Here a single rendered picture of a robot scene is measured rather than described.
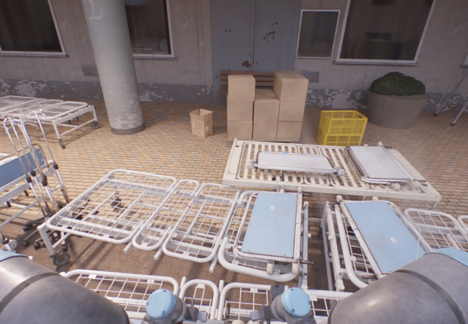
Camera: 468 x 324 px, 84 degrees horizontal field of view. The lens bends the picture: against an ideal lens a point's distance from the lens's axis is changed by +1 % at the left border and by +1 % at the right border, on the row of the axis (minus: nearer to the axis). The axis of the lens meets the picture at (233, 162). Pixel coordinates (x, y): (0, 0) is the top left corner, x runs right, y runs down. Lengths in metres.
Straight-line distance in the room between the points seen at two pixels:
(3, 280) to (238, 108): 3.81
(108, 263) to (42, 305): 2.22
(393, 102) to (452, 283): 5.40
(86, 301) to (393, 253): 1.86
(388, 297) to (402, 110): 5.54
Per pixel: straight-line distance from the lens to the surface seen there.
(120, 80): 4.89
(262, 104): 4.13
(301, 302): 1.00
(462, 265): 0.55
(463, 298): 0.51
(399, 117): 5.98
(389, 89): 5.94
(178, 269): 2.46
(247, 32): 6.36
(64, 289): 0.48
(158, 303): 1.00
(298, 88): 4.17
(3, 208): 3.93
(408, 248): 2.15
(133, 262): 2.61
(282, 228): 1.95
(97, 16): 4.83
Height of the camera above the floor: 1.89
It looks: 29 degrees down
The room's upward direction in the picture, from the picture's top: 1 degrees clockwise
